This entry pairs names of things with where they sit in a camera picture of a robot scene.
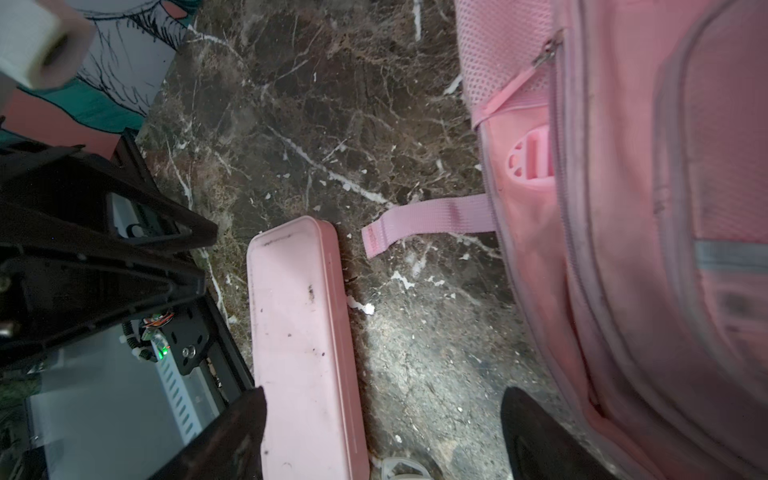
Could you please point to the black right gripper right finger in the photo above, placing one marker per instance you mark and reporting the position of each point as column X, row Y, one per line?
column 538, row 447

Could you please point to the pink pencil case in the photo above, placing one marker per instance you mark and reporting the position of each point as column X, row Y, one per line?
column 303, row 354

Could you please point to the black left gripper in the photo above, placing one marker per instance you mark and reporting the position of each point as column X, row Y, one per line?
column 86, row 243

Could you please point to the pink student backpack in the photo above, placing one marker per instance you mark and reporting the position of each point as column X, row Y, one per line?
column 624, row 151

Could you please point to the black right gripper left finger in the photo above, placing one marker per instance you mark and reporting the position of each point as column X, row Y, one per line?
column 228, row 448

